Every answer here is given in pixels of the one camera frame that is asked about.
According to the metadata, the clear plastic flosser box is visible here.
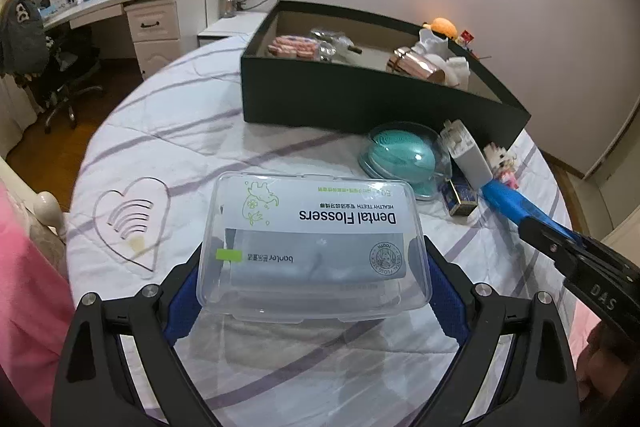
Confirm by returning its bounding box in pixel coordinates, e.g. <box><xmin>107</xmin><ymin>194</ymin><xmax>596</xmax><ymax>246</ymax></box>
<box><xmin>197</xmin><ymin>171</ymin><xmax>432</xmax><ymax>324</ymax></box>

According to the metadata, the grey jacket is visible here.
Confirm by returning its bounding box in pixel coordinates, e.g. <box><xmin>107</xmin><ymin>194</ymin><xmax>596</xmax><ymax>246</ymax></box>
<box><xmin>0</xmin><ymin>0</ymin><xmax>47</xmax><ymax>76</ymax></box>

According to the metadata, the rose gold tumbler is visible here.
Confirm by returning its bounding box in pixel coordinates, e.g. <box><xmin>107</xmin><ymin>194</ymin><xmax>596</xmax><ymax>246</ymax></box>
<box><xmin>385</xmin><ymin>46</ymin><xmax>449</xmax><ymax>84</ymax></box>

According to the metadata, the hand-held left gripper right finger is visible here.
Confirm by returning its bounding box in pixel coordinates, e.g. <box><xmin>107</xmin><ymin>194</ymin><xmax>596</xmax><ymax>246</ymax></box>
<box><xmin>422</xmin><ymin>237</ymin><xmax>581</xmax><ymax>427</ymax></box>

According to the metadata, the pink snack packet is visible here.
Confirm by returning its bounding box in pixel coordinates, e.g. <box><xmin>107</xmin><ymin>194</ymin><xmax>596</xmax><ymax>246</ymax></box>
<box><xmin>267</xmin><ymin>35</ymin><xmax>317</xmax><ymax>59</ymax></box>

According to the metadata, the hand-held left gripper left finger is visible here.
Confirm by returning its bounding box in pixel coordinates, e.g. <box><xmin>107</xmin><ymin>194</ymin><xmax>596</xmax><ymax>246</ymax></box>
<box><xmin>50</xmin><ymin>249</ymin><xmax>223</xmax><ymax>427</ymax></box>

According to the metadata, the white bed post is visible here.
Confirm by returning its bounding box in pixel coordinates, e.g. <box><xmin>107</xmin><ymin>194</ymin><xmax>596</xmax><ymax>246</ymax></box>
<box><xmin>34</xmin><ymin>190</ymin><xmax>66</xmax><ymax>236</ymax></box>

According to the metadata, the black office chair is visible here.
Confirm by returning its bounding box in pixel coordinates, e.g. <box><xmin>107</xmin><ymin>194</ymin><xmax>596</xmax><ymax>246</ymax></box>
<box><xmin>10</xmin><ymin>32</ymin><xmax>107</xmax><ymax>136</ymax></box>

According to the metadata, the teal ball clear dome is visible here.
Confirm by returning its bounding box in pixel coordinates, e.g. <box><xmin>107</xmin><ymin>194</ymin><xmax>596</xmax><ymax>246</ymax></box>
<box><xmin>358</xmin><ymin>121</ymin><xmax>449</xmax><ymax>199</ymax></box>

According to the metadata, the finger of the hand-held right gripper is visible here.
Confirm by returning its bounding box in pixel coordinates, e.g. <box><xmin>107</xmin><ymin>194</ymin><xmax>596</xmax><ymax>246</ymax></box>
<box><xmin>480</xmin><ymin>179</ymin><xmax>602</xmax><ymax>269</ymax></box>

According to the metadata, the black storage box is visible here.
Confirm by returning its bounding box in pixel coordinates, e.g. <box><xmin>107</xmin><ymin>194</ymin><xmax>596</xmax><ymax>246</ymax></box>
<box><xmin>240</xmin><ymin>0</ymin><xmax>532</xmax><ymax>148</ymax></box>

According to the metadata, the white charger plug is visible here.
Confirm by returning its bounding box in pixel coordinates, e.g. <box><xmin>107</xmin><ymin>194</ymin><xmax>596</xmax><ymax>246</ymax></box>
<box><xmin>439</xmin><ymin>119</ymin><xmax>494</xmax><ymax>190</ymax></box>

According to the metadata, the pink white block figure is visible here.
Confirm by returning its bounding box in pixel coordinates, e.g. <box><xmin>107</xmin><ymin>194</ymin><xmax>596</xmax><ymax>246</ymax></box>
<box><xmin>482</xmin><ymin>142</ymin><xmax>521</xmax><ymax>188</ymax></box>

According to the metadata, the white striped quilt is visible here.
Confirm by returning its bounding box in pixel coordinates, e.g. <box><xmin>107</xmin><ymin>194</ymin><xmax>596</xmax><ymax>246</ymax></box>
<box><xmin>65</xmin><ymin>32</ymin><xmax>574</xmax><ymax>427</ymax></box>

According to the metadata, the orange octopus plush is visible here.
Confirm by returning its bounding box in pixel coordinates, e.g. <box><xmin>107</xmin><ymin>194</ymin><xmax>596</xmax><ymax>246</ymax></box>
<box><xmin>422</xmin><ymin>17</ymin><xmax>459</xmax><ymax>39</ymax></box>

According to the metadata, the small dark blue box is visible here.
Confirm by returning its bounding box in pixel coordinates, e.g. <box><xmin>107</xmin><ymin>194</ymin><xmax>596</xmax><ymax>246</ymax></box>
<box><xmin>439</xmin><ymin>179</ymin><xmax>477</xmax><ymax>217</ymax></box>

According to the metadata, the white desk with drawers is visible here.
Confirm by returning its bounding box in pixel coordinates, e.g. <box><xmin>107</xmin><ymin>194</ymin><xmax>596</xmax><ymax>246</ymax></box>
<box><xmin>42</xmin><ymin>0</ymin><xmax>237</xmax><ymax>80</ymax></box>

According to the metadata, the pink blanket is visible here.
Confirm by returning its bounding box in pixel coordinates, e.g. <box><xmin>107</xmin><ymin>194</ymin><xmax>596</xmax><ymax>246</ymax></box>
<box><xmin>0</xmin><ymin>181</ymin><xmax>77</xmax><ymax>427</ymax></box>

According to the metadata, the white side cabinet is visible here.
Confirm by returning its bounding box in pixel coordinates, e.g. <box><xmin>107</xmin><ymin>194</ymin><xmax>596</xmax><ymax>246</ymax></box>
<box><xmin>197</xmin><ymin>10</ymin><xmax>274</xmax><ymax>50</ymax></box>

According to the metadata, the clear glass bottle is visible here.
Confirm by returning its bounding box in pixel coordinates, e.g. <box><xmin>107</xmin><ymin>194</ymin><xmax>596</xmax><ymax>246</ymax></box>
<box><xmin>309</xmin><ymin>28</ymin><xmax>364</xmax><ymax>62</ymax></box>

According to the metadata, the person's right hand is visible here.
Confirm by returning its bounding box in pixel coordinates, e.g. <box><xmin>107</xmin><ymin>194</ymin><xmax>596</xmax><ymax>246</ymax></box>
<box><xmin>575</xmin><ymin>321</ymin><xmax>640</xmax><ymax>427</ymax></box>

